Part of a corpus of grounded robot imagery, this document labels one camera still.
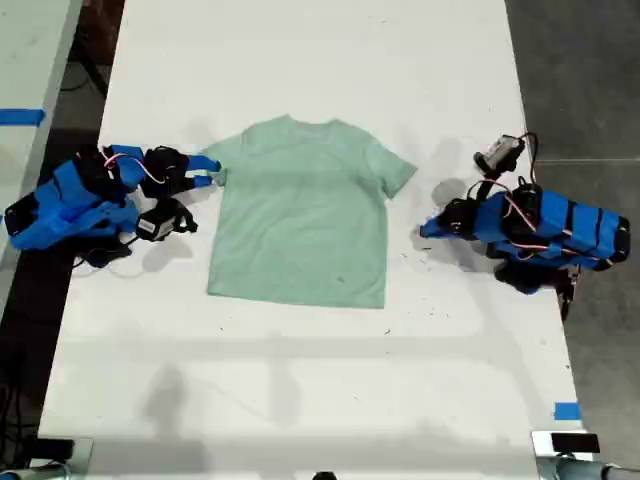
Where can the white mounting plate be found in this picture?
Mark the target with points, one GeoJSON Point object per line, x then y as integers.
{"type": "Point", "coordinates": [541, 442]}

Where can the small black box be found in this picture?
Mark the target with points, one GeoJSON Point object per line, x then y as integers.
{"type": "Point", "coordinates": [575, 443]}
{"type": "Point", "coordinates": [55, 448]}

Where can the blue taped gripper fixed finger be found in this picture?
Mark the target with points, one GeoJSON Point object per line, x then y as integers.
{"type": "Point", "coordinates": [434, 229]}
{"type": "Point", "coordinates": [204, 162]}

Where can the long blue tape strip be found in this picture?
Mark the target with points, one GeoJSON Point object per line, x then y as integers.
{"type": "Point", "coordinates": [20, 116]}

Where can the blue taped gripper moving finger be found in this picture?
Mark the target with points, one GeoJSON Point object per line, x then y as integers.
{"type": "Point", "coordinates": [201, 181]}
{"type": "Point", "coordinates": [439, 214]}

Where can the grey black camera box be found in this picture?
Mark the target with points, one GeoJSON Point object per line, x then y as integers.
{"type": "Point", "coordinates": [500, 150]}

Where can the pale green t-shirt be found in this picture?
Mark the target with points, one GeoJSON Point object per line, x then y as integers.
{"type": "Point", "coordinates": [300, 215]}

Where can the black camera box white label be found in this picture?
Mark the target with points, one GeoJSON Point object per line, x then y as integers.
{"type": "Point", "coordinates": [155, 225]}

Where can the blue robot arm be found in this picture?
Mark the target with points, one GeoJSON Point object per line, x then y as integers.
{"type": "Point", "coordinates": [65, 210]}
{"type": "Point", "coordinates": [565, 230]}

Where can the short blue tape strip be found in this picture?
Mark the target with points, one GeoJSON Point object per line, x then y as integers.
{"type": "Point", "coordinates": [567, 411]}

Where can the white side table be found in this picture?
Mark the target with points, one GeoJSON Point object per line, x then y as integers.
{"type": "Point", "coordinates": [25, 60]}

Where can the black round knob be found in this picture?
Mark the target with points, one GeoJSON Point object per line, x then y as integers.
{"type": "Point", "coordinates": [325, 476]}

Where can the silver metal plate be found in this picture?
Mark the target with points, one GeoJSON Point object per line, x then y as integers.
{"type": "Point", "coordinates": [84, 452]}

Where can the grey metal tube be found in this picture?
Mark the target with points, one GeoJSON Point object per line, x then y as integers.
{"type": "Point", "coordinates": [35, 472]}
{"type": "Point", "coordinates": [580, 470]}

